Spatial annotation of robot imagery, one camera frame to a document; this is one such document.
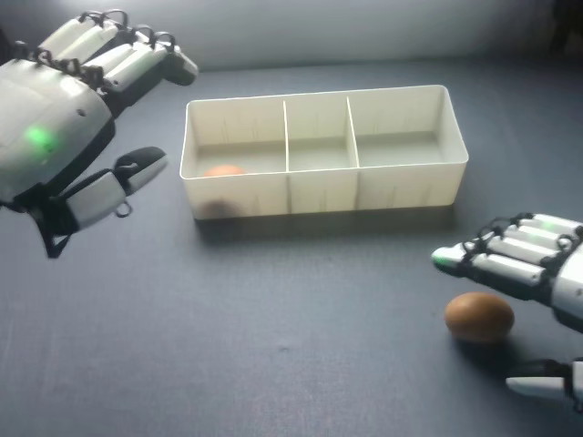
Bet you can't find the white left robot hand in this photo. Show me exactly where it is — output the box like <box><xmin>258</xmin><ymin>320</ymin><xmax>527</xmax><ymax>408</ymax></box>
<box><xmin>0</xmin><ymin>9</ymin><xmax>200</xmax><ymax>260</ymax></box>

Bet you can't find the cream three-compartment tray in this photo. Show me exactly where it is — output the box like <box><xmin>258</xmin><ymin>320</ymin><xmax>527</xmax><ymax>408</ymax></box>
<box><xmin>179</xmin><ymin>84</ymin><xmax>470</xmax><ymax>223</ymax></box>

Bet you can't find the grey table cloth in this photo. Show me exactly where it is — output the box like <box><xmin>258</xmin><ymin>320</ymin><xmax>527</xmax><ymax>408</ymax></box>
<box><xmin>0</xmin><ymin>49</ymin><xmax>583</xmax><ymax>437</ymax></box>

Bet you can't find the brown egg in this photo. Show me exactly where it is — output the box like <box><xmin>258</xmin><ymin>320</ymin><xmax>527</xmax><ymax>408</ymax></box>
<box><xmin>202</xmin><ymin>164</ymin><xmax>248</xmax><ymax>178</ymax></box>
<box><xmin>444</xmin><ymin>291</ymin><xmax>516</xmax><ymax>344</ymax></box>

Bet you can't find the white backdrop sheet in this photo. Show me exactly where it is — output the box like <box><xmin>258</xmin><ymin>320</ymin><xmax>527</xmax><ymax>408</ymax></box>
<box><xmin>0</xmin><ymin>0</ymin><xmax>583</xmax><ymax>73</ymax></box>

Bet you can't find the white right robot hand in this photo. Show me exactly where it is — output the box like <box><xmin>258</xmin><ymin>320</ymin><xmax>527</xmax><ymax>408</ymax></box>
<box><xmin>431</xmin><ymin>211</ymin><xmax>583</xmax><ymax>411</ymax></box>

